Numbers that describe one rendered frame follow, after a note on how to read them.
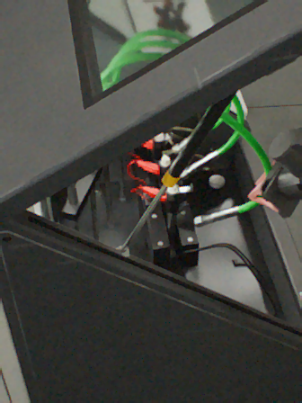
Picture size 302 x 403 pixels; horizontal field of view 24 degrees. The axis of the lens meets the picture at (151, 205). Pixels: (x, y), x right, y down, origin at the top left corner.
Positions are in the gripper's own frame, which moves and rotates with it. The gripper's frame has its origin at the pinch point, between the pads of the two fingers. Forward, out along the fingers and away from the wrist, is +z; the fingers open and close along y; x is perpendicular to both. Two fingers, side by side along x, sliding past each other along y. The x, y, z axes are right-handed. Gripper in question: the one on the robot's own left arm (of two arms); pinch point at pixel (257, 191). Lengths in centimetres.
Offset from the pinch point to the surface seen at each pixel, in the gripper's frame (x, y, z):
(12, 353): -16, 47, 11
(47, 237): -29.0, 35.8, -11.4
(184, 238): 4.7, 4.9, 25.8
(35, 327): -17.6, 43.1, 4.8
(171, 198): -5.1, 2.8, 20.4
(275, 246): 20.5, -5.2, 18.9
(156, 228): -0.2, 5.4, 30.4
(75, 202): -18.7, 14.7, 27.4
